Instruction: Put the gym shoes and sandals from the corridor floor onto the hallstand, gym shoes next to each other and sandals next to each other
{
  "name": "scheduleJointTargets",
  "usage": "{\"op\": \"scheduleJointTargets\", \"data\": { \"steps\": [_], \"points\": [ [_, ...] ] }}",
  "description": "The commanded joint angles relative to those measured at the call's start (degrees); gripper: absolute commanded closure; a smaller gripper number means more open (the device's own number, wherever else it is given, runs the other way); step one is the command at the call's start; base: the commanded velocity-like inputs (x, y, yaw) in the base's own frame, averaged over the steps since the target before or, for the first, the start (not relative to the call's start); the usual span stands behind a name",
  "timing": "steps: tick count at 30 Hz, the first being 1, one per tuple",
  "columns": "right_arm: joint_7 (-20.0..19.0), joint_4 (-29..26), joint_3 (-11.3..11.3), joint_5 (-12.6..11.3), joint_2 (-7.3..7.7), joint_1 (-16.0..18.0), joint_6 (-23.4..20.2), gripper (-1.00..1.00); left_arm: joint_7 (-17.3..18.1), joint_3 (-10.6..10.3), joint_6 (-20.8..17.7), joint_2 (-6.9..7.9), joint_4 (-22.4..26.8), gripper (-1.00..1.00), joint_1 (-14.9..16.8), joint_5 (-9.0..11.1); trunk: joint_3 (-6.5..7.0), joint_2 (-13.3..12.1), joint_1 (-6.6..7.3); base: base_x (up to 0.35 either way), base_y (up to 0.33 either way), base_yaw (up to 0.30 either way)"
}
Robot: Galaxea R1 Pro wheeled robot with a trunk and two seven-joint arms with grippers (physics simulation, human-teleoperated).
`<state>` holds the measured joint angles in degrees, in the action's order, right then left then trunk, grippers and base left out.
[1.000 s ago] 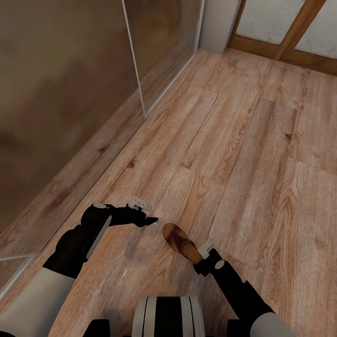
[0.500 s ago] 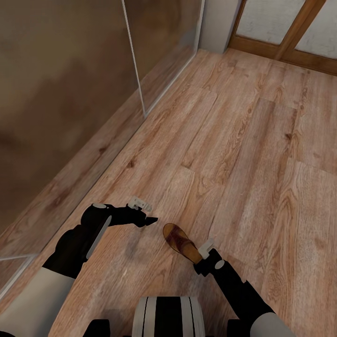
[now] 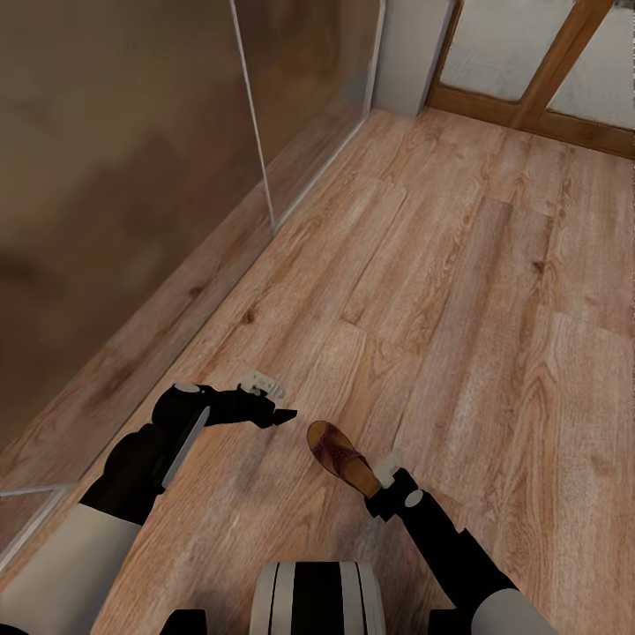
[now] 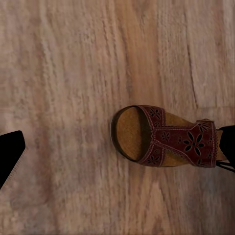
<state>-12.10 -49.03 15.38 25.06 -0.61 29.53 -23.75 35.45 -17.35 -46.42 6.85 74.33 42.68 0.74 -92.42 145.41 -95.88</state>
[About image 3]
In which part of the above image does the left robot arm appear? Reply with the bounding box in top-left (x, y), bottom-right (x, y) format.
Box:
top-left (0, 369), bottom-right (297, 635)

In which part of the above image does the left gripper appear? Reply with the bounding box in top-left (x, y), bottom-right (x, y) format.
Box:
top-left (228, 385), bottom-right (297, 429)

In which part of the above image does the robot trunk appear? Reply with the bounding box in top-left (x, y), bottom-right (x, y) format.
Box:
top-left (250, 562), bottom-right (385, 635)

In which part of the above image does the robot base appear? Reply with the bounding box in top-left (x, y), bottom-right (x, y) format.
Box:
top-left (161, 609), bottom-right (471, 635)

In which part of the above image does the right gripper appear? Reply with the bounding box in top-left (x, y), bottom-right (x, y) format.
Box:
top-left (364, 467), bottom-right (418, 522)

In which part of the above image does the sandal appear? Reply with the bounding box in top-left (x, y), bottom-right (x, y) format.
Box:
top-left (307, 421), bottom-right (382, 498)

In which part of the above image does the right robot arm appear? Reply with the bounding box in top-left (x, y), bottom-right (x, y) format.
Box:
top-left (364, 448), bottom-right (560, 635)

